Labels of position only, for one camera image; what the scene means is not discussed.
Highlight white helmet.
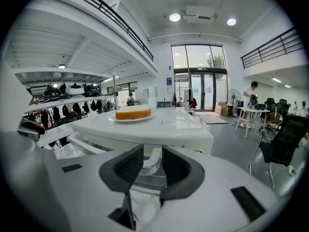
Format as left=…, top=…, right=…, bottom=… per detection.
left=64, top=83, right=85, bottom=97

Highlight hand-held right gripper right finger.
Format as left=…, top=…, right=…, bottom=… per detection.
left=134, top=145, right=278, bottom=232

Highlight white toaster oven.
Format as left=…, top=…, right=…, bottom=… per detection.
left=71, top=106, right=215, bottom=156

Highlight coat rack with clothes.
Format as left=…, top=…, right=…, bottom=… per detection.
left=172, top=87, right=198, bottom=111

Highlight white metal shelf rack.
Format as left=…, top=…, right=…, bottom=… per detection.
left=14, top=69, right=119, bottom=154

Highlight thick bread slice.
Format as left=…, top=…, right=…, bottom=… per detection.
left=115, top=104, right=152, bottom=120

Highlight brown cardboard box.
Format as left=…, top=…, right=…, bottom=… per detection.
left=220, top=104, right=234, bottom=117

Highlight white pegboard panel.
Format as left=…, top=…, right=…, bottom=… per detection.
left=134, top=86, right=158, bottom=106

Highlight brown floor mat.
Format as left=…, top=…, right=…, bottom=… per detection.
left=195, top=111, right=229, bottom=125

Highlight rattan chair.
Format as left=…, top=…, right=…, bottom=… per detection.
left=265, top=112, right=283, bottom=133

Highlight black balcony railing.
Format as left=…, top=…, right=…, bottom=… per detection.
left=240, top=27, right=305, bottom=70
left=52, top=0, right=155, bottom=62

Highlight ceiling air conditioner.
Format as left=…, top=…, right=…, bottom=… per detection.
left=182, top=5, right=216, bottom=24

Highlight black mesh office chair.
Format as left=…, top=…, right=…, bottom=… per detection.
left=248, top=114, right=309, bottom=189

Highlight row of black hanging bags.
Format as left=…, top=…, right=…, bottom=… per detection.
left=40, top=100, right=103, bottom=131

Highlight round pale plate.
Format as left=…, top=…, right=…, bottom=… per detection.
left=111, top=112, right=157, bottom=123

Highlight black desk chair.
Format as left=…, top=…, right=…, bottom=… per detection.
left=264, top=97, right=277, bottom=114
left=276, top=98, right=291, bottom=116

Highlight glass entrance doors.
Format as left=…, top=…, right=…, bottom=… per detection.
left=170, top=44, right=229, bottom=113

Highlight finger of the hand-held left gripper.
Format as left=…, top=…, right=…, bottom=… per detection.
left=0, top=120, right=57, bottom=198

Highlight black helmet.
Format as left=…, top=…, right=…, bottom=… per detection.
left=42, top=83, right=65, bottom=100
left=83, top=83, right=101, bottom=97

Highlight white desk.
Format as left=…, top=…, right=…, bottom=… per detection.
left=237, top=106, right=271, bottom=138

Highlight standing fan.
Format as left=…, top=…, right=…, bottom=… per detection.
left=226, top=88, right=240, bottom=117

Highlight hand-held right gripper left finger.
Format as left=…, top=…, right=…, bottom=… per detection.
left=31, top=144, right=145, bottom=232

